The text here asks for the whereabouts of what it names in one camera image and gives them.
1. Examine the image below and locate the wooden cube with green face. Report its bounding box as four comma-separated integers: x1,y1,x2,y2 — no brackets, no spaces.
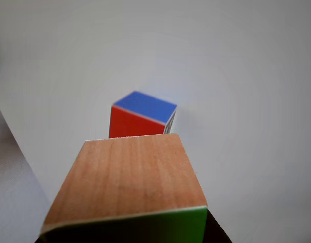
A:
40,133,209,243

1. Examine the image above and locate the coloured cube with marker faces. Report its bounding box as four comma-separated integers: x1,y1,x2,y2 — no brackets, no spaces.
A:
108,90,178,139

